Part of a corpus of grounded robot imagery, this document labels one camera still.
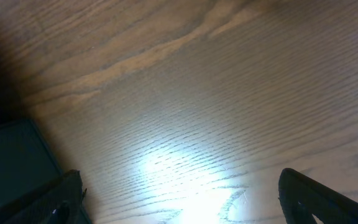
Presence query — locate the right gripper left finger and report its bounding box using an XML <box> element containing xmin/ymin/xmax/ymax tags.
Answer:
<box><xmin>0</xmin><ymin>170</ymin><xmax>83</xmax><ymax>224</ymax></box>

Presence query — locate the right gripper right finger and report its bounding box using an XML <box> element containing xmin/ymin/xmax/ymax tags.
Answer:
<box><xmin>278</xmin><ymin>168</ymin><xmax>358</xmax><ymax>224</ymax></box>

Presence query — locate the dark green box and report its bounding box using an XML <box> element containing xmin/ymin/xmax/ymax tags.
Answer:
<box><xmin>0</xmin><ymin>119</ymin><xmax>91</xmax><ymax>223</ymax></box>

